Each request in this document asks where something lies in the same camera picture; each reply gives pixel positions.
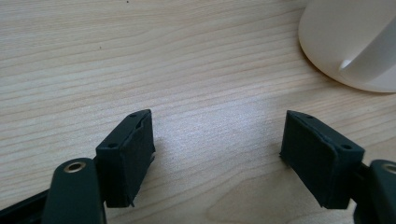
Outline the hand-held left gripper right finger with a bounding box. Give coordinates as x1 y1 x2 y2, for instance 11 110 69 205
279 109 366 210

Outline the round wooden bowl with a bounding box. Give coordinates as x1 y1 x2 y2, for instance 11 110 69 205
298 0 396 93

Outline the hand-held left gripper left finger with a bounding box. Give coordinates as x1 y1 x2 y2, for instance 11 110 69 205
95 108 156 209

